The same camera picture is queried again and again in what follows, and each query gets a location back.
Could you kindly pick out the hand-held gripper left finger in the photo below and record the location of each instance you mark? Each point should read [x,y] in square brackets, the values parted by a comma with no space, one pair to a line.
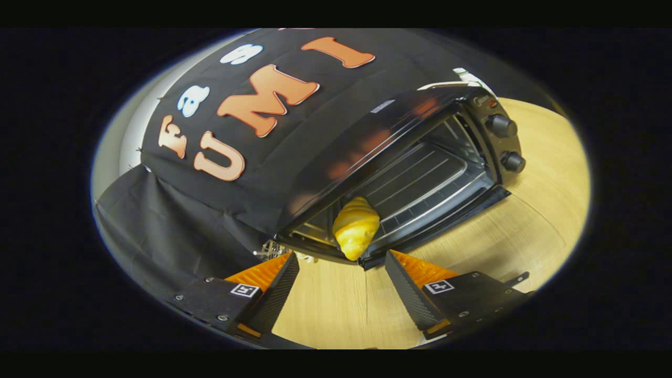
[275,299]

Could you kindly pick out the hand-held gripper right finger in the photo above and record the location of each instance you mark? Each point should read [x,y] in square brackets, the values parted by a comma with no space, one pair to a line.
[407,294]

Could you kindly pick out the yellow croissant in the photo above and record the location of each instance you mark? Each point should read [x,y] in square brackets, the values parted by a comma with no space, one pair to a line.
[356,228]

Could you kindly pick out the black toaster oven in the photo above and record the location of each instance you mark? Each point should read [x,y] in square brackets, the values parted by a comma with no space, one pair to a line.
[367,131]

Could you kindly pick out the black backdrop cloth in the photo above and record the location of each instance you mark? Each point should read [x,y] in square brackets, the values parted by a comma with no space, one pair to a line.
[184,226]

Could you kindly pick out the white rectangular box appliance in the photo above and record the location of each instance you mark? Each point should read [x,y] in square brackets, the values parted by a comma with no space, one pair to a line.
[451,84]

